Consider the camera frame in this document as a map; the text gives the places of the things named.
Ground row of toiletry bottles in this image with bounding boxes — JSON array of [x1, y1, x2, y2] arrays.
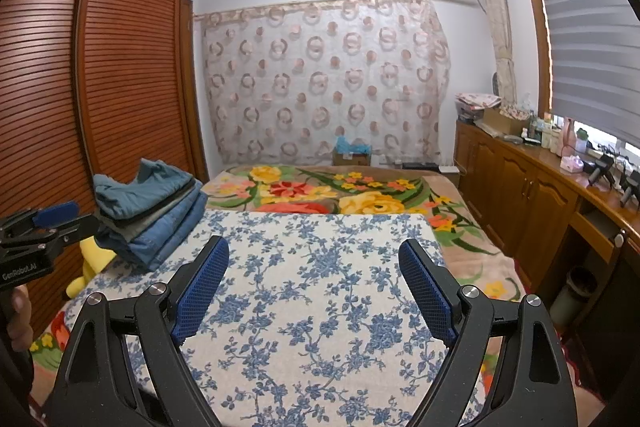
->
[[522, 114, 563, 152]]

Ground ring patterned sheer curtain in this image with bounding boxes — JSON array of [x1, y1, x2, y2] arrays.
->
[[195, 0, 453, 165]]

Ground teal pants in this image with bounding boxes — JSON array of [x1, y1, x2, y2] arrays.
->
[[92, 158, 196, 218]]

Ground small cardboard box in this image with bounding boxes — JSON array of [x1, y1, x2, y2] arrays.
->
[[332, 149, 373, 166]]

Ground wooden cabinet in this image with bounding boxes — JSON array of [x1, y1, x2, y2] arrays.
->
[[454, 119, 640, 308]]

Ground dark trash bin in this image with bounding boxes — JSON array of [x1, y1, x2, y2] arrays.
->
[[550, 267, 598, 328]]

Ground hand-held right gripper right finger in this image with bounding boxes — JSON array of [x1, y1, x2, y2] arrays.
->
[[397, 238, 578, 427]]

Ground colourful floral blanket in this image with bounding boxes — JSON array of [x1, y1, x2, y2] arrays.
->
[[27, 163, 528, 408]]

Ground wooden slatted wardrobe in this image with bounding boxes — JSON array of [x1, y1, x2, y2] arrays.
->
[[0, 0, 208, 348]]

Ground grey striped window blind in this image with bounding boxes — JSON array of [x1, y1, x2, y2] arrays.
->
[[530, 0, 640, 142]]

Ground stack of folded clothes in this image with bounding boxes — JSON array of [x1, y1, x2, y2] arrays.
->
[[95, 194, 207, 272]]

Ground stack of newspapers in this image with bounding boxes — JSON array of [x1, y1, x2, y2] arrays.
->
[[456, 92, 503, 124]]

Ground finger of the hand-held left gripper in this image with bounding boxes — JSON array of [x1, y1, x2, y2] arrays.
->
[[47, 213, 108, 248], [22, 201, 81, 230]]

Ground yellow plush toy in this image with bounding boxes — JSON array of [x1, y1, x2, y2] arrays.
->
[[65, 237, 113, 299]]

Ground grey folded garment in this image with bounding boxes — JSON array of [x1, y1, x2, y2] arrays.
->
[[115, 192, 203, 238]]

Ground beige tied curtain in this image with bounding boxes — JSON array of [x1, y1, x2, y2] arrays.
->
[[470, 0, 518, 108]]

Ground blue floral white bedspread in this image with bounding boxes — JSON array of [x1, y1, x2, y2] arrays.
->
[[60, 209, 488, 427]]

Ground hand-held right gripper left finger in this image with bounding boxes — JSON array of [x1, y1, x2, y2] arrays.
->
[[50, 235, 231, 427]]

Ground flat cardboard box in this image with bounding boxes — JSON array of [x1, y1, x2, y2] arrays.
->
[[482, 107, 531, 135]]

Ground person's left hand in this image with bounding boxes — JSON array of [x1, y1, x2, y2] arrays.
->
[[5, 284, 33, 353]]

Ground pink bottle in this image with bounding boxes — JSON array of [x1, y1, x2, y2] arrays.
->
[[561, 118, 576, 155]]

